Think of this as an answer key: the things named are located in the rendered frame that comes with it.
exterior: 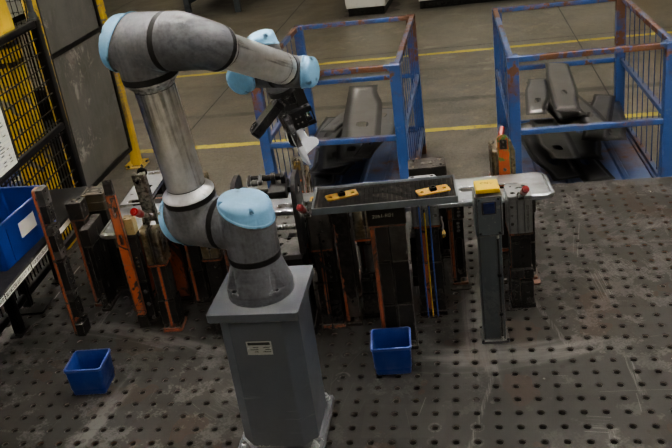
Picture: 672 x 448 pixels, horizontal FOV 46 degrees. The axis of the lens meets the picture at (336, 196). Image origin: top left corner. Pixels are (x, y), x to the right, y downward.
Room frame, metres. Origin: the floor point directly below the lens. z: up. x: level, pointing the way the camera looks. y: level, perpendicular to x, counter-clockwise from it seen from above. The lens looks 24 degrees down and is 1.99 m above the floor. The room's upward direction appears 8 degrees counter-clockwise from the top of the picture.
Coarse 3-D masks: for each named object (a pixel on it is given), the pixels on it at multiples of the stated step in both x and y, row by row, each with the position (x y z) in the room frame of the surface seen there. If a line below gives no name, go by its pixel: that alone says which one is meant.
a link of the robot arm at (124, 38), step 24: (120, 24) 1.54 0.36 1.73; (144, 24) 1.51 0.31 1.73; (120, 48) 1.52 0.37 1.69; (144, 48) 1.49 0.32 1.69; (120, 72) 1.54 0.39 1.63; (144, 72) 1.52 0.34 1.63; (168, 72) 1.54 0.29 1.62; (144, 96) 1.54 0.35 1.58; (168, 96) 1.55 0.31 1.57; (144, 120) 1.56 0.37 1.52; (168, 120) 1.55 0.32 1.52; (168, 144) 1.55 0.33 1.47; (192, 144) 1.59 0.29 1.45; (168, 168) 1.56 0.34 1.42; (192, 168) 1.57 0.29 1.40; (168, 192) 1.58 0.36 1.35; (192, 192) 1.57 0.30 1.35; (168, 216) 1.59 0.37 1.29; (192, 216) 1.55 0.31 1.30; (192, 240) 1.56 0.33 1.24
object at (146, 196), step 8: (144, 168) 2.13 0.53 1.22; (136, 176) 2.09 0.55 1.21; (144, 176) 2.09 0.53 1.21; (136, 184) 2.09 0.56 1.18; (144, 184) 2.09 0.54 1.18; (136, 192) 2.10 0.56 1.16; (144, 192) 2.09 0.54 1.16; (144, 200) 2.10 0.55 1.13; (152, 200) 2.11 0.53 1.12; (144, 208) 2.10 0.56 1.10; (152, 208) 2.10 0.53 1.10
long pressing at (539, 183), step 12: (456, 180) 2.22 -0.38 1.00; (468, 180) 2.21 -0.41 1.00; (504, 180) 2.17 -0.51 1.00; (516, 180) 2.16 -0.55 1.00; (528, 180) 2.15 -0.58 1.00; (540, 180) 2.14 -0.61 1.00; (312, 192) 2.29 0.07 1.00; (468, 192) 2.12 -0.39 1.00; (540, 192) 2.06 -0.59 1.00; (552, 192) 2.05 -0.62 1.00; (156, 204) 2.37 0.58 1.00; (276, 204) 2.23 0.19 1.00; (444, 204) 2.07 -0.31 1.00; (456, 204) 2.06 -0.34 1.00; (468, 204) 2.06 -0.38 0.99; (108, 228) 2.23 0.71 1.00
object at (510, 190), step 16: (512, 192) 1.96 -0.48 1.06; (528, 192) 1.94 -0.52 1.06; (512, 208) 1.93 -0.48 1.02; (528, 208) 1.93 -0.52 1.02; (512, 224) 1.94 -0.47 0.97; (528, 224) 1.93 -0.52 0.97; (512, 240) 1.94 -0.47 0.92; (528, 240) 1.94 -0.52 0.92; (512, 256) 1.94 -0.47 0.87; (528, 256) 1.94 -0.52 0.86; (512, 272) 1.94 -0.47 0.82; (528, 272) 1.93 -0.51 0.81; (512, 288) 1.94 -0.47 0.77; (528, 288) 1.93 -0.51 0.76; (512, 304) 1.93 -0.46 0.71; (528, 304) 1.93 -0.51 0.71
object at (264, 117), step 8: (272, 104) 1.96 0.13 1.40; (280, 104) 1.95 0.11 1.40; (264, 112) 1.97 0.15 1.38; (272, 112) 1.95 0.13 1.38; (256, 120) 1.98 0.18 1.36; (264, 120) 1.94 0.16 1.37; (272, 120) 1.95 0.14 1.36; (256, 128) 1.94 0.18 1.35; (264, 128) 1.94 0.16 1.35; (256, 136) 1.94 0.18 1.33
